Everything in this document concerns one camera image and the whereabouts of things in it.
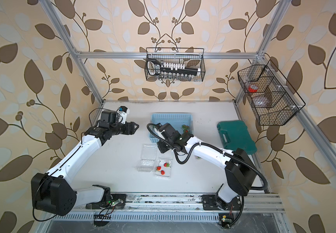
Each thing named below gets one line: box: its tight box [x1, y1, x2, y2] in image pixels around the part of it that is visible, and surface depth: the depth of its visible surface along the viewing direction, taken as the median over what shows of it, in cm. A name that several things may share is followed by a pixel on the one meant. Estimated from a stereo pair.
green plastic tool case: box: [217, 120, 258, 155], surface depth 98 cm
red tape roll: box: [248, 84, 259, 93], surface depth 84 cm
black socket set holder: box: [146, 58, 200, 77], surface depth 84 cm
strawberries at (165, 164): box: [156, 162, 172, 175], surface depth 88 cm
